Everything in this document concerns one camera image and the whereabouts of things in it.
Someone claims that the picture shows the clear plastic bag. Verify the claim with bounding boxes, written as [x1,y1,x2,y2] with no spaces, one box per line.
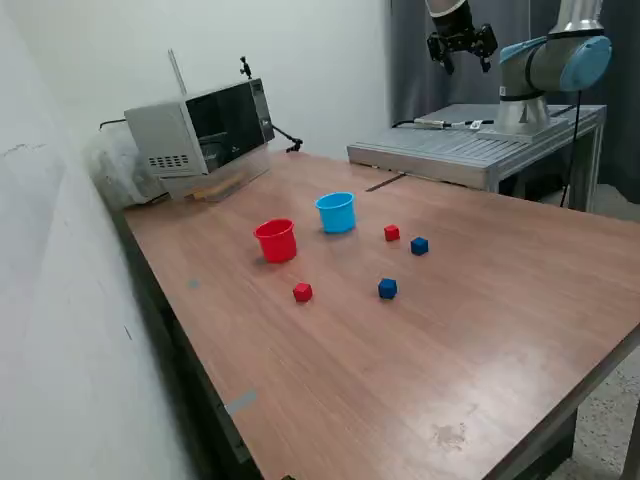
[84,122,174,211]

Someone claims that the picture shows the silver microwave oven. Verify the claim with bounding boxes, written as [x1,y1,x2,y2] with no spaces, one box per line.
[123,77,277,177]

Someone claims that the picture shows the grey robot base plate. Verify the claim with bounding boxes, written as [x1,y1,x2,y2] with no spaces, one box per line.
[476,115,570,142]

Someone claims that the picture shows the long grey tape strip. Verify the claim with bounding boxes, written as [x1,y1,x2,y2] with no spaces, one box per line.
[223,389,259,416]

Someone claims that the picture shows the red plastic cup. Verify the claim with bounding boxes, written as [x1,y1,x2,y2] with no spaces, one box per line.
[253,217,299,265]

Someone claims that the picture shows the aluminium robot stand table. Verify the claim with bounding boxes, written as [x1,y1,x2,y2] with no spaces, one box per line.
[347,103,609,214]

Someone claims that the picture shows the blue plastic cup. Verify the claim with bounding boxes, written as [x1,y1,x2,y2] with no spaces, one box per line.
[314,191,358,235]

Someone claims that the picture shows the thin metal rod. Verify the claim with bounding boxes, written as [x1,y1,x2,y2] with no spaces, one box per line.
[167,48,189,96]

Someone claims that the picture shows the black hanging robot cable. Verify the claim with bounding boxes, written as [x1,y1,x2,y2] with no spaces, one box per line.
[558,88,584,209]

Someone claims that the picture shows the yellow wooden strips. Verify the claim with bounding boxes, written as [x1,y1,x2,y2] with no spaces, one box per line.
[182,172,247,202]

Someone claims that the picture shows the silver blue-jointed robot arm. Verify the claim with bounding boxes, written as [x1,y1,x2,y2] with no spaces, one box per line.
[424,0,614,136]

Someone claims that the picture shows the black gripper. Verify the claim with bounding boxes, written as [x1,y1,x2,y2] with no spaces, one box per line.
[426,2,500,77]

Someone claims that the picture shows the dark metal strip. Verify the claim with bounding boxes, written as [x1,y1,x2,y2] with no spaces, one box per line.
[364,172,406,193]

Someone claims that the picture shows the silver connector with cable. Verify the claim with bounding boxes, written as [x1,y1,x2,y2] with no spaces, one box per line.
[391,115,497,132]

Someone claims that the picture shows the dark grey curtain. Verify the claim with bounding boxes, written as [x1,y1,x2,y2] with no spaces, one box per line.
[387,0,640,206]

